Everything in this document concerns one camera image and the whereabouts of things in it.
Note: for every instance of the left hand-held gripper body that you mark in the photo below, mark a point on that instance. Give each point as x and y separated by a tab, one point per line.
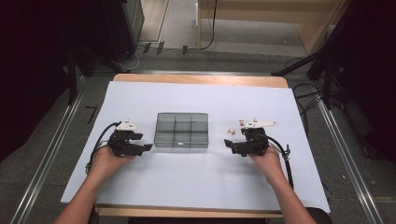
123	146

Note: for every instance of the white table sheet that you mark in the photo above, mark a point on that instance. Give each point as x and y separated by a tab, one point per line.
199	174

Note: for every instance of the person's right hand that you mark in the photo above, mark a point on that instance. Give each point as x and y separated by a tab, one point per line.
267	163

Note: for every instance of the black cabinet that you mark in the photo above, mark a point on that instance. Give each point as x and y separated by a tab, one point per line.
123	25

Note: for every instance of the metal floor rail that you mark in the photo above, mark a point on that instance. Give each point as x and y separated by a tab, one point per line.
46	155
345	155

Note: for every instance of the light wooden shelf unit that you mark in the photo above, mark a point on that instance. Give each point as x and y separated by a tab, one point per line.
280	18

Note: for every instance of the black tape strip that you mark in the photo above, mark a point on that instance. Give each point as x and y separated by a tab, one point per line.
146	47

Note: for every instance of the black angled tape mark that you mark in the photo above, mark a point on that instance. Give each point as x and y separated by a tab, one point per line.
92	111

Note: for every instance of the black metal stand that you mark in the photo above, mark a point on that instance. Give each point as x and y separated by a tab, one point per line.
81	62
323	62

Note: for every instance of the clear plastic compartment box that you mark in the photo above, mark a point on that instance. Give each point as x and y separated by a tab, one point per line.
181	130

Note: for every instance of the person's left hand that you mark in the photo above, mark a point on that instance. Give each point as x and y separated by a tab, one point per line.
107	161

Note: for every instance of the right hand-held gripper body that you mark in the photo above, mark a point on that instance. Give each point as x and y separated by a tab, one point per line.
257	141

